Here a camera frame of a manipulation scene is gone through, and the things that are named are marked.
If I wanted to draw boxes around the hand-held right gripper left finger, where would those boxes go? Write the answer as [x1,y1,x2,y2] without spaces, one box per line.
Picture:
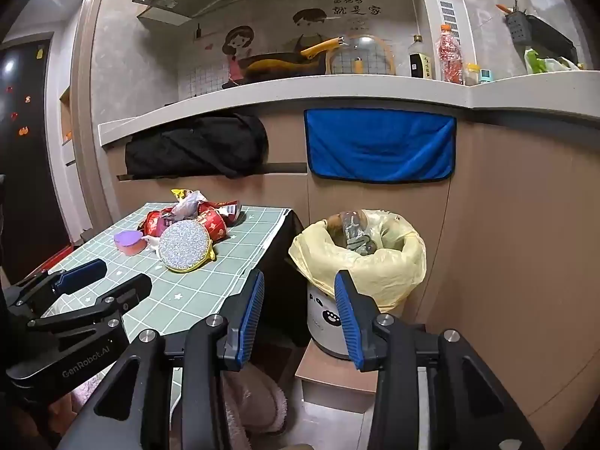
[56,269,266,450]

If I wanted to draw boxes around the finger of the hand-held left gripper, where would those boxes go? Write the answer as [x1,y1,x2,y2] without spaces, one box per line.
[27,273,153,335]
[7,258,108,313]

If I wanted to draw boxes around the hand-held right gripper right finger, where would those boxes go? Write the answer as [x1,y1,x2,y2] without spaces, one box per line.
[334,269,547,450]

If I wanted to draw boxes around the white trash bin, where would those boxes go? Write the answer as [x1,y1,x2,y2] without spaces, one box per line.
[307,281,408,359]

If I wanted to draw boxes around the purple plastic cup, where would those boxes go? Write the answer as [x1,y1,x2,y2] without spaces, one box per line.
[114,229,146,257]

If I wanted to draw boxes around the yellow bin liner bag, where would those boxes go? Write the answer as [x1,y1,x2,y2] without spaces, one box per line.
[288,209,427,317]

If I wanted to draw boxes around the round glitter scrub pad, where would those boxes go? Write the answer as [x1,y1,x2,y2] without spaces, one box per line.
[158,219,217,273]

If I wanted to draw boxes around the red snack bag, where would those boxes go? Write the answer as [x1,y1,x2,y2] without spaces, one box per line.
[143,206,175,238]

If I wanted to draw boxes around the red snack wrappers pile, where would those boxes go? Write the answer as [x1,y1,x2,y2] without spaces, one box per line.
[194,210,229,243]

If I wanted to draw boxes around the clear plastic wrapper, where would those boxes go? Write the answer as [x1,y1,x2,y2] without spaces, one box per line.
[173,191,208,222]

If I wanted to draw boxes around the cardboard box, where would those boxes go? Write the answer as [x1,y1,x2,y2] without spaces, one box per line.
[294,337,380,416]

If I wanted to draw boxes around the green checked tablecloth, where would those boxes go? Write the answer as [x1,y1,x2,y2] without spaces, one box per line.
[40,202,305,413]

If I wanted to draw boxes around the black refrigerator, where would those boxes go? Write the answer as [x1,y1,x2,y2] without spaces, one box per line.
[0,33,71,263]

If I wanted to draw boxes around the black cloth bag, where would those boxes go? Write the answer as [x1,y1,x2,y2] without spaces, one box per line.
[124,112,269,180]

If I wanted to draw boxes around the blue towel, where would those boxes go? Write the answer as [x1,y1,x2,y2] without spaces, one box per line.
[304,109,458,183]

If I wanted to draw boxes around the beige base cabinet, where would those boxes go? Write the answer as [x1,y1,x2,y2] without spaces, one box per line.
[105,103,600,450]

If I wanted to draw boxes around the grey kitchen countertop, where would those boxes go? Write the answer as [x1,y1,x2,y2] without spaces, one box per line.
[98,69,600,148]

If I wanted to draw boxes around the black gas stove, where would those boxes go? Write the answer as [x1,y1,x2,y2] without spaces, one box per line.
[221,74,282,90]

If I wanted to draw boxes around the dark sauce bottle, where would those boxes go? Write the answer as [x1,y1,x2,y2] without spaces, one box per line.
[408,35,437,80]

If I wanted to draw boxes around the glass wok lid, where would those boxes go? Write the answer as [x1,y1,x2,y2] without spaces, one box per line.
[325,33,397,76]

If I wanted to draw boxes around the plastic bottle of red chilies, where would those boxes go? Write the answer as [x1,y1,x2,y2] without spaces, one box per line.
[436,23,465,86]

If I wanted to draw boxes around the green plastic bag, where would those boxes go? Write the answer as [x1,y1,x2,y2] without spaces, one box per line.
[524,49,549,75]

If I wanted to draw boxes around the white pipe casing with grille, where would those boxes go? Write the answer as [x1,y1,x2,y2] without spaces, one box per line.
[419,0,470,80]

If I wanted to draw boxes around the white plastic bag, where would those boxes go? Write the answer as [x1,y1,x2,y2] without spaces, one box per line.
[544,57,582,73]

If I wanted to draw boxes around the grey utensil holder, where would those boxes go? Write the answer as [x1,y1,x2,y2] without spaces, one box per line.
[504,12,530,43]

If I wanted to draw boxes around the black utensil holder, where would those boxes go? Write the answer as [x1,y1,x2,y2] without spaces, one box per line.
[525,14,578,64]

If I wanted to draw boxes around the black wok with yellow handle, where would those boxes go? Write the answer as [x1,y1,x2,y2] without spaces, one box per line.
[239,37,345,78]

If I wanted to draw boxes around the cartoon wall sticker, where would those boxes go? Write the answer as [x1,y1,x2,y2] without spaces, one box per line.
[177,0,425,104]

